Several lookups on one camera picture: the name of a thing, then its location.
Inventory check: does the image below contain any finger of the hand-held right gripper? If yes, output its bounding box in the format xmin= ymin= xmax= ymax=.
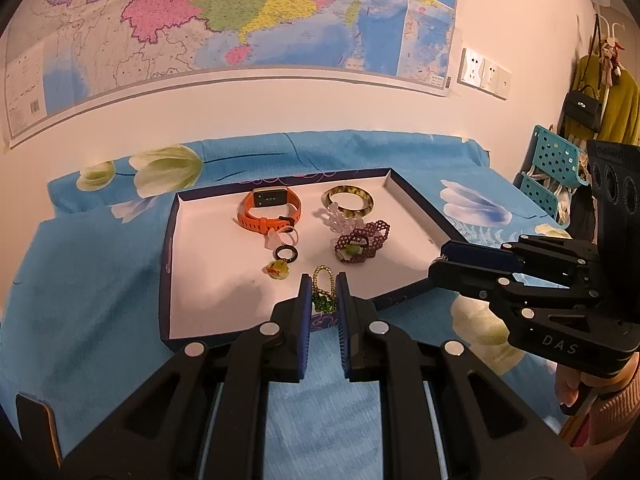
xmin=441 ymin=235 xmax=601 ymax=273
xmin=428 ymin=257 xmax=601 ymax=321

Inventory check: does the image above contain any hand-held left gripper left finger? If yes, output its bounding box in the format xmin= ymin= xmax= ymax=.
xmin=60 ymin=274 xmax=313 ymax=480

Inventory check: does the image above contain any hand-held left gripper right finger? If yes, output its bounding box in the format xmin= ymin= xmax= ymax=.
xmin=335 ymin=272 xmax=586 ymax=480

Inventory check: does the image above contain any green bead bracelet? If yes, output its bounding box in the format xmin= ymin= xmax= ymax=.
xmin=311 ymin=266 xmax=337 ymax=313

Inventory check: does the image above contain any yellow pendant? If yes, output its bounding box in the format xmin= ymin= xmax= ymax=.
xmin=265 ymin=258 xmax=292 ymax=281

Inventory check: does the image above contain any purple beaded bracelet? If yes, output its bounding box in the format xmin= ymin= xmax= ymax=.
xmin=330 ymin=219 xmax=391 ymax=264

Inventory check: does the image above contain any pink stone ring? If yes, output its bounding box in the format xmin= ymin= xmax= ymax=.
xmin=264 ymin=225 xmax=300 ymax=251

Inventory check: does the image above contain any dark blue tray box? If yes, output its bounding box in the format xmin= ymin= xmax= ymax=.
xmin=159 ymin=166 xmax=471 ymax=356

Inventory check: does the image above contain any clear crystal bracelet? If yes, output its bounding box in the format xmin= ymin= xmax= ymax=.
xmin=314 ymin=204 xmax=365 ymax=233

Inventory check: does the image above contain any person's right forearm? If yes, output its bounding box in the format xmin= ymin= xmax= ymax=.
xmin=587 ymin=352 xmax=640 ymax=447

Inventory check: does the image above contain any person's right hand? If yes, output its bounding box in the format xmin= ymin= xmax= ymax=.
xmin=554 ymin=362 xmax=585 ymax=408

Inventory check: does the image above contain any orange smart watch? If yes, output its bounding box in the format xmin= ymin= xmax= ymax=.
xmin=236 ymin=186 xmax=305 ymax=235

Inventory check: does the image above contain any amber bangle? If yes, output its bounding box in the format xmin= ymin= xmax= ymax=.
xmin=321 ymin=185 xmax=375 ymax=221

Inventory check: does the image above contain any teal plastic rack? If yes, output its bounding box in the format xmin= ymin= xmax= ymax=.
xmin=520 ymin=125 xmax=591 ymax=221

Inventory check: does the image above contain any yellow hanging garment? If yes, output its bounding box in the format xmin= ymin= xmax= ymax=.
xmin=570 ymin=55 xmax=640 ymax=146

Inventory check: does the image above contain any black handbag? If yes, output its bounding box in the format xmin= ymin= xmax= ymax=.
xmin=562 ymin=85 xmax=603 ymax=133

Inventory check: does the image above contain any blue floral bed sheet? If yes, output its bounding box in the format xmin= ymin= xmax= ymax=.
xmin=0 ymin=132 xmax=576 ymax=480

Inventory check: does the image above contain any white coat rack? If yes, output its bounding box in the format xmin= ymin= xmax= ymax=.
xmin=594 ymin=12 xmax=627 ymax=111

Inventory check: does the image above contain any smartphone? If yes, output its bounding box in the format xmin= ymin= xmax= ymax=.
xmin=15 ymin=392 xmax=64 ymax=468

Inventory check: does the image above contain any white wall socket panel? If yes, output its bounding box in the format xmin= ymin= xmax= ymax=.
xmin=458 ymin=47 xmax=514 ymax=99

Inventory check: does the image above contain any wall map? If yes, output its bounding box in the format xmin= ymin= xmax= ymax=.
xmin=2 ymin=0 xmax=461 ymax=148

